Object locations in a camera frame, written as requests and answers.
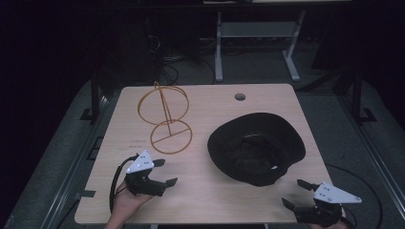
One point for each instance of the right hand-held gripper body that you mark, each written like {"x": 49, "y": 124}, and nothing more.
{"x": 332, "y": 194}

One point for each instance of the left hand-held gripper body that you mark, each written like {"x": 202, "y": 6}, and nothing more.
{"x": 141, "y": 186}

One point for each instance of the black bucket hat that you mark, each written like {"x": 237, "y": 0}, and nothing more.
{"x": 254, "y": 149}

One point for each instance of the person's left hand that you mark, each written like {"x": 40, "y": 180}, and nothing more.
{"x": 124, "y": 205}

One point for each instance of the person's right hand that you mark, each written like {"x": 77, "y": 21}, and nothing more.
{"x": 345, "y": 225}

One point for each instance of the aluminium floor rail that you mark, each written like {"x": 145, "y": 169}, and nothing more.
{"x": 68, "y": 178}
{"x": 375, "y": 152}

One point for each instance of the black metal post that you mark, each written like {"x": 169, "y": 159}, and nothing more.
{"x": 95, "y": 95}
{"x": 357, "y": 95}

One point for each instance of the grey metal desk frame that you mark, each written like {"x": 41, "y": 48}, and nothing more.
{"x": 258, "y": 29}

